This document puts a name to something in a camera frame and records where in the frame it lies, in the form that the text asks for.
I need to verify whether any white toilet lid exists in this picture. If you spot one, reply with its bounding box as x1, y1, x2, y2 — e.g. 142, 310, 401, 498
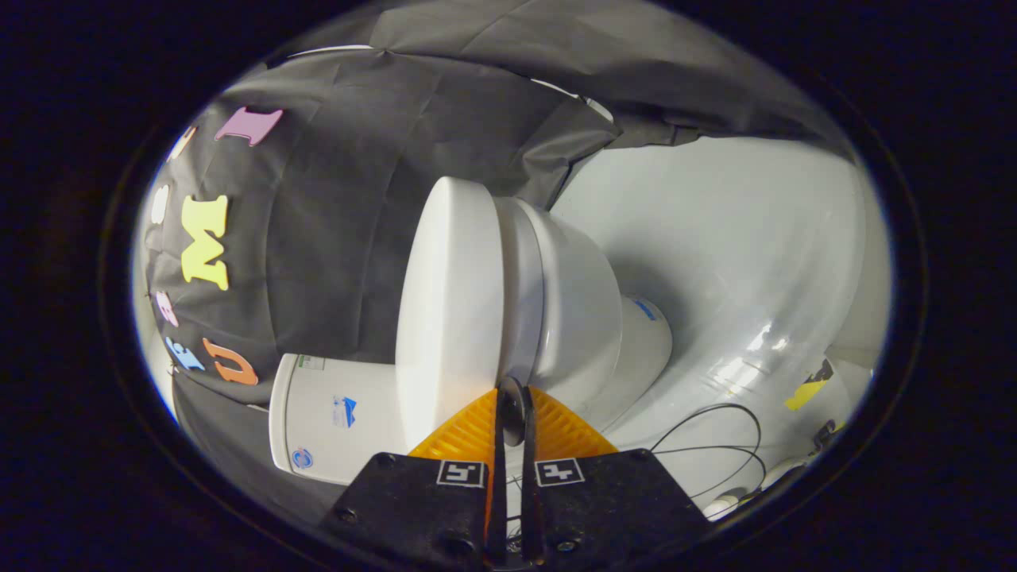
395, 176, 505, 452

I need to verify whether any black backdrop cloth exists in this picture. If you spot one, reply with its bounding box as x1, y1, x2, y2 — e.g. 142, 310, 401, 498
131, 0, 843, 517

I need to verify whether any black round pull tab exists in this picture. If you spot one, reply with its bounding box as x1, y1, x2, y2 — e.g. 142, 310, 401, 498
497, 377, 535, 447

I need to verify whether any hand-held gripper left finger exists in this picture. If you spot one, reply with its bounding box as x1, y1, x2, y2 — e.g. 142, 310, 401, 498
318, 386, 510, 569

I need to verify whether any thin black cable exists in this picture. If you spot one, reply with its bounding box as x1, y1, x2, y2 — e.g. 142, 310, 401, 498
652, 404, 768, 501

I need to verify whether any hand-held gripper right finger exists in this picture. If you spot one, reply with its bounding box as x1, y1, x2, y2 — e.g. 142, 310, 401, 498
520, 386, 713, 568

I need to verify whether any yellow black floor tape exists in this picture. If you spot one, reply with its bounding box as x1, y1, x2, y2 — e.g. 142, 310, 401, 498
785, 359, 835, 412

